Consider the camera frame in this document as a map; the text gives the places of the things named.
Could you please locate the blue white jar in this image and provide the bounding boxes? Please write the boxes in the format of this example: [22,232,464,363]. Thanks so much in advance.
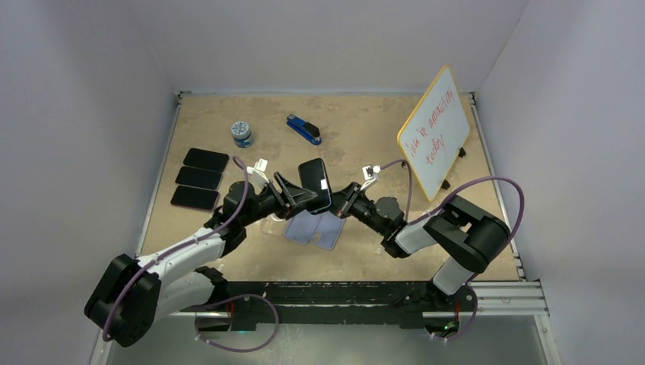
[230,121,253,148]

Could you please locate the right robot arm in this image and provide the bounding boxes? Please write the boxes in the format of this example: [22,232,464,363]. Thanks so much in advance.
[329,183,511,309]

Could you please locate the yellow framed whiteboard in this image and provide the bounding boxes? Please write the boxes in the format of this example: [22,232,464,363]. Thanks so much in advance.
[397,65,471,202]

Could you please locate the blue stapler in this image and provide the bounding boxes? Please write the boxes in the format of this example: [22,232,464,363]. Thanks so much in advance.
[286,114,322,145]

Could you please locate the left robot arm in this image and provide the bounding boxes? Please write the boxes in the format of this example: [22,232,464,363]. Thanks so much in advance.
[84,170,330,348]

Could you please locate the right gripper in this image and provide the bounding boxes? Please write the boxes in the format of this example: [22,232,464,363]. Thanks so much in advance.
[315,182,386,235]

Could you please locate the black phone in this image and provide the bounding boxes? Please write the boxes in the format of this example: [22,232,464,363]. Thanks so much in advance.
[175,166,222,191]
[183,148,230,173]

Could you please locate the lilac phone case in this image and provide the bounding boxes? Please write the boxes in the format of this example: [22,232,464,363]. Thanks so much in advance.
[284,211,320,245]
[309,212,345,251]

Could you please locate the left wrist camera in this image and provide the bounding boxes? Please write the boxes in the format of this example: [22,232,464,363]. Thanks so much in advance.
[246,158,270,189]

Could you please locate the clear magsafe phone case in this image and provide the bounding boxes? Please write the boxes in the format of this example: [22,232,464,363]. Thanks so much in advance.
[269,213,288,222]

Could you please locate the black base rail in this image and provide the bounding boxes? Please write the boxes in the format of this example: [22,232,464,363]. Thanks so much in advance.
[184,281,478,335]

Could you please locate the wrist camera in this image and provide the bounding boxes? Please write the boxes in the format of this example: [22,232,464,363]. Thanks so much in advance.
[361,165,381,192]
[246,158,270,189]

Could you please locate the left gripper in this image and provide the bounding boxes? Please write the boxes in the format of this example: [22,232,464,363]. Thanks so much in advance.
[240,173,316,228]

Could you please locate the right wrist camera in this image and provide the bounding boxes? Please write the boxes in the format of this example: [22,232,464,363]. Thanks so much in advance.
[361,165,381,192]

